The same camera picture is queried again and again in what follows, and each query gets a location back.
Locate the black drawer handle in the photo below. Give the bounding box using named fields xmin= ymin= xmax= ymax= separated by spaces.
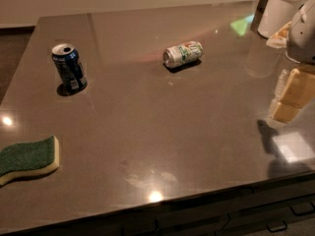
xmin=290 ymin=203 xmax=315 ymax=216
xmin=266 ymin=221 xmax=287 ymax=233

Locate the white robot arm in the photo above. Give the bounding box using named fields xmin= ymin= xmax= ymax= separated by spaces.
xmin=267 ymin=0 xmax=315 ymax=124

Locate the white plastic container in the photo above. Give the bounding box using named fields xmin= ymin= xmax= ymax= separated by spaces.
xmin=258 ymin=0 xmax=307 ymax=38

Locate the green white 7up can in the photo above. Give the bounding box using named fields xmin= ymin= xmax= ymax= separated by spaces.
xmin=162 ymin=41 xmax=203 ymax=69

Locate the black drawer handle right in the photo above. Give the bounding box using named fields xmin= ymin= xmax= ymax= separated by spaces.
xmin=290 ymin=203 xmax=315 ymax=216

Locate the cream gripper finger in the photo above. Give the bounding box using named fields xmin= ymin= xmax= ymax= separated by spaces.
xmin=269 ymin=65 xmax=315 ymax=123

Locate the green yellow sponge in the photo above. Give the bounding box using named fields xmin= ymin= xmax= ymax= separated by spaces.
xmin=0 ymin=136 xmax=60 ymax=186

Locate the blue soda can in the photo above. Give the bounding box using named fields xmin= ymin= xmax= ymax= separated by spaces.
xmin=51 ymin=43 xmax=88 ymax=93

